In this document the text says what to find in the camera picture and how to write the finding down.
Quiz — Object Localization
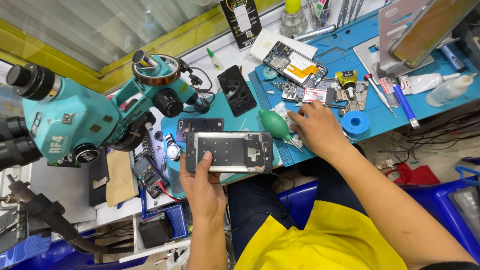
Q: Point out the person's left hand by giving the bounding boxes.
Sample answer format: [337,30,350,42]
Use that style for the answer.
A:
[179,151,227,225]

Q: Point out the person's right hand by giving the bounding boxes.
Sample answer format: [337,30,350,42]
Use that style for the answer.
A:
[287,100,353,161]

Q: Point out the black phone frame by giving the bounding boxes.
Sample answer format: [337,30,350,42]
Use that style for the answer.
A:
[185,131,274,175]

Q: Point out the phone board with red label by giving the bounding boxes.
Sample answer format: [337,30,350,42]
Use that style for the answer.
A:
[281,77,370,117]

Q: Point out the blue tape roll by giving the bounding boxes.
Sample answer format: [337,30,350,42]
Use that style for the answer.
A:
[341,110,370,135]

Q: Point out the green rubber dust blower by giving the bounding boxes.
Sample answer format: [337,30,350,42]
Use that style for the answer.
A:
[258,108,304,153]

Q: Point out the blue parts box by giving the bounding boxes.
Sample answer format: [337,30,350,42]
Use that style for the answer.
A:
[140,187,189,241]

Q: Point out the black digital multimeter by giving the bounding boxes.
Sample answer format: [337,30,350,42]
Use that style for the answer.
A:
[132,154,170,199]

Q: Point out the silver wristwatch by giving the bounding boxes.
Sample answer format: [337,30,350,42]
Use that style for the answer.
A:
[163,133,183,162]

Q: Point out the yellow black small device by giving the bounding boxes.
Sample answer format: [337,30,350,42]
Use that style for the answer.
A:
[335,70,358,99]

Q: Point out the person's dark jeans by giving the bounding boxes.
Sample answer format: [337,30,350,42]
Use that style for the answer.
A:
[227,144,370,261]

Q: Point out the black pouch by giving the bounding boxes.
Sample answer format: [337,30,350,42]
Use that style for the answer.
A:
[137,218,174,249]

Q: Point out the dark blue phone back cover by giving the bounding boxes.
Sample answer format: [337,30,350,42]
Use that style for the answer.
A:
[175,118,225,143]

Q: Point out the red tipped silver screwdriver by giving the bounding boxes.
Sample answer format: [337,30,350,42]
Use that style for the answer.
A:
[364,73,398,120]

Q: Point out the open phone with orange flex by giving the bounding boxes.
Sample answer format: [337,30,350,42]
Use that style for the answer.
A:
[263,41,328,88]

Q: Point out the blue silicone work mat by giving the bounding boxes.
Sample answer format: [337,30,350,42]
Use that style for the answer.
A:
[248,7,480,167]

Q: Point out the small teal round cap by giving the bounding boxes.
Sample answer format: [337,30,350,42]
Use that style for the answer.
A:
[262,65,279,81]

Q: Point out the brown paper envelope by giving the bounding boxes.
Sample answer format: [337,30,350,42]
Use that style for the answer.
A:
[105,150,139,208]

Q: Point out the black cracked phone screen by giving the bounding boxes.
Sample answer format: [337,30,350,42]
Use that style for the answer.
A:
[217,65,258,118]

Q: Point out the silver marker pen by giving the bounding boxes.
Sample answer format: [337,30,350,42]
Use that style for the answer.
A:
[293,24,338,41]

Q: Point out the white paper box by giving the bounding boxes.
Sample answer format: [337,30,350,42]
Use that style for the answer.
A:
[249,29,319,62]

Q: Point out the black phone on bench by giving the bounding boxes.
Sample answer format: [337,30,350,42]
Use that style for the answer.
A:
[88,148,110,207]

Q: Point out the silver tablet stand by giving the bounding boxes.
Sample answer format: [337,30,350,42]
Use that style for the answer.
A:
[352,0,460,75]

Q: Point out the person's yellow shirt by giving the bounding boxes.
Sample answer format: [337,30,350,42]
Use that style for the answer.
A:
[234,200,408,270]

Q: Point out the glass bottle yellow cap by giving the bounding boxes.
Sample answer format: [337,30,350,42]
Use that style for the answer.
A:
[279,0,309,37]

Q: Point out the white adhesive tube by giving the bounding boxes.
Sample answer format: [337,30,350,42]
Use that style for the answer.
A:
[398,72,461,95]

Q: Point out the glass cup of tools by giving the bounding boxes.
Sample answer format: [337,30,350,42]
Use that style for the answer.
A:
[307,0,337,31]

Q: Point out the set of metal tweezers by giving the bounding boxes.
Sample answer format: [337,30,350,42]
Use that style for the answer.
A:
[336,0,365,29]

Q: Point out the white glue bottle green cap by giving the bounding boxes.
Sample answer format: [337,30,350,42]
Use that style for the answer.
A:
[206,47,225,71]

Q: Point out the amber tape roll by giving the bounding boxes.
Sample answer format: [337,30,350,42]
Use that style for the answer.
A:
[131,54,183,87]

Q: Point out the black packaged phone part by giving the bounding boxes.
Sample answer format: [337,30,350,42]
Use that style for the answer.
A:
[220,0,263,50]

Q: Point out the clear squeeze bottle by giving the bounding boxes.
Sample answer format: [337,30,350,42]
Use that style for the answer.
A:
[425,73,478,108]

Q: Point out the teal stereo microscope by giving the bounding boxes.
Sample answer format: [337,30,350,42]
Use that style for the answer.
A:
[0,50,211,171]

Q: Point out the blue handled screwdriver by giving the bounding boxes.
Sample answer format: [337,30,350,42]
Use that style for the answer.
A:
[387,73,421,130]

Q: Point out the black flexible fume hose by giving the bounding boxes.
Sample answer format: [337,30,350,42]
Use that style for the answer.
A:
[5,174,135,255]

